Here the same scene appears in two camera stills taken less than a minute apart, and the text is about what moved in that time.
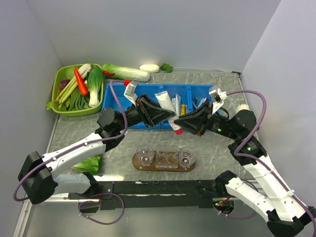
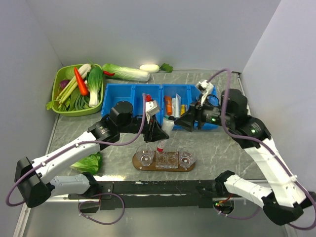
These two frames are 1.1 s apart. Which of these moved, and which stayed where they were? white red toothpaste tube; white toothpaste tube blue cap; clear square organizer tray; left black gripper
Moved: white red toothpaste tube; left black gripper
Stayed: white toothpaste tube blue cap; clear square organizer tray
